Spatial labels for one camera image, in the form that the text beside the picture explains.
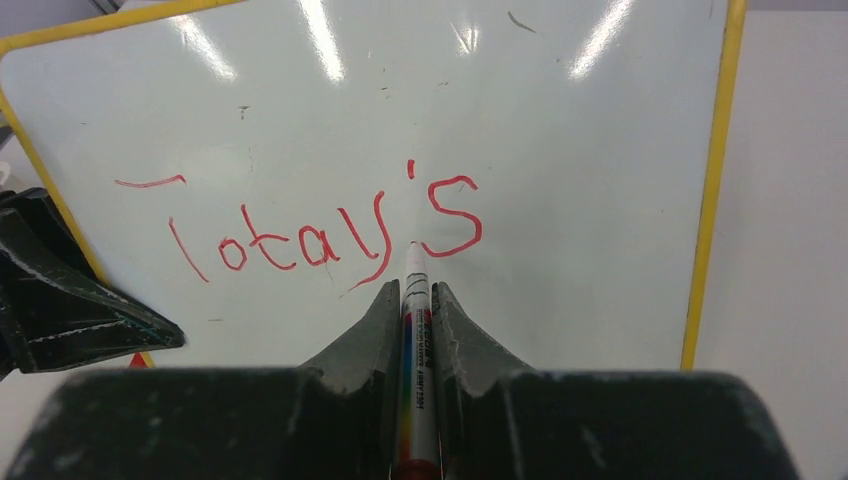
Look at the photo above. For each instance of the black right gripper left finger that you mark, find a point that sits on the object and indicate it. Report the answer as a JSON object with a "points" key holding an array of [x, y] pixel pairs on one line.
{"points": [[329, 418]]}

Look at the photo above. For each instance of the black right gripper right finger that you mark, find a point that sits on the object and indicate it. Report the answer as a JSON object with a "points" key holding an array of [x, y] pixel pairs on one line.
{"points": [[502, 419]]}

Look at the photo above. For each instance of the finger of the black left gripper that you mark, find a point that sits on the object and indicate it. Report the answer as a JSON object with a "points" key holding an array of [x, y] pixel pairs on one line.
{"points": [[55, 313]]}

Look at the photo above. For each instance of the red whiteboard marker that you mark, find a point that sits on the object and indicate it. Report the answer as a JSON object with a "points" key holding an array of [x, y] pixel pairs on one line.
{"points": [[417, 453]]}

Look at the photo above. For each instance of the yellow framed whiteboard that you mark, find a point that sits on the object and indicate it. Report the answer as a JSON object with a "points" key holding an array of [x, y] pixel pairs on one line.
{"points": [[255, 170]]}

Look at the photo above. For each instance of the red marker cap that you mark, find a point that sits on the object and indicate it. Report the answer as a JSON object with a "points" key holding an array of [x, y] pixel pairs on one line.
{"points": [[138, 360]]}

